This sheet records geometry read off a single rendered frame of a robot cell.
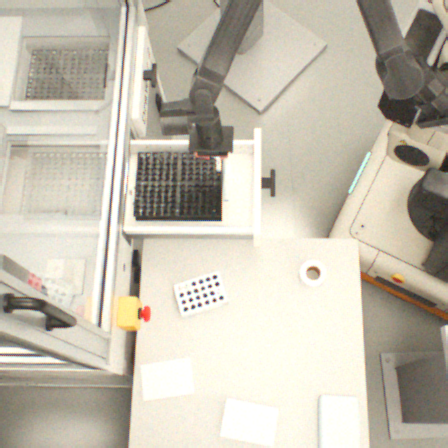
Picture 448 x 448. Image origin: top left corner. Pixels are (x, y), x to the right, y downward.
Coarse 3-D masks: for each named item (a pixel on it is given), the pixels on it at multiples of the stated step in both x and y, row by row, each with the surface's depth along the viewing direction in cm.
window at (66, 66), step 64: (0, 0) 79; (64, 0) 105; (0, 64) 79; (64, 64) 105; (0, 128) 79; (64, 128) 105; (0, 192) 79; (64, 192) 106; (0, 256) 79; (64, 256) 106
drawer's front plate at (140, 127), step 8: (144, 32) 162; (144, 40) 162; (144, 48) 162; (136, 56) 160; (144, 56) 162; (136, 64) 159; (144, 64) 162; (136, 72) 158; (136, 80) 157; (144, 80) 162; (136, 88) 157; (144, 88) 162; (136, 96) 156; (144, 96) 162; (136, 104) 155; (136, 112) 154; (136, 120) 154; (144, 120) 163; (136, 128) 159; (144, 128) 163; (144, 136) 163
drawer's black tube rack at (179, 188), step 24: (144, 168) 152; (168, 168) 152; (192, 168) 152; (144, 192) 153; (168, 192) 153; (192, 192) 149; (216, 192) 152; (144, 216) 151; (168, 216) 151; (192, 216) 151
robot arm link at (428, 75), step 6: (408, 54) 116; (414, 60) 115; (420, 60) 118; (378, 66) 120; (384, 66) 117; (420, 66) 116; (426, 66) 115; (378, 72) 120; (426, 72) 116; (432, 72) 116; (426, 78) 116; (432, 78) 116; (426, 84) 117; (420, 90) 118
